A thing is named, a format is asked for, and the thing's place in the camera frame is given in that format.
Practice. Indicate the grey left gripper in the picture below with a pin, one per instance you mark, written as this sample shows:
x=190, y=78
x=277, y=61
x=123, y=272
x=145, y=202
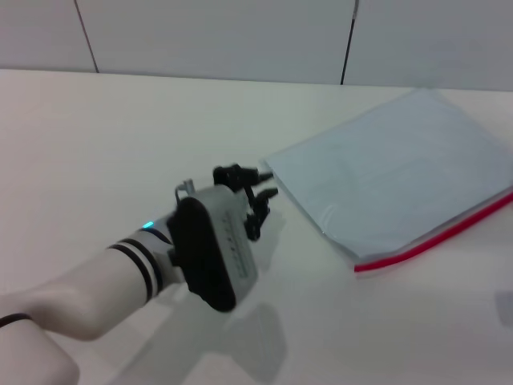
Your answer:
x=222, y=199

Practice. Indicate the clear red-zip document bag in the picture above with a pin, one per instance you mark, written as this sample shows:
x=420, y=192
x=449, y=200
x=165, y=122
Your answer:
x=393, y=176

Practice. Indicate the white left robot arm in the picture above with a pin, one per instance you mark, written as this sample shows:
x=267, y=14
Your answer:
x=92, y=297

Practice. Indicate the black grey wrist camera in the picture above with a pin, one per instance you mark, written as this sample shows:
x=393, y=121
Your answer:
x=204, y=248

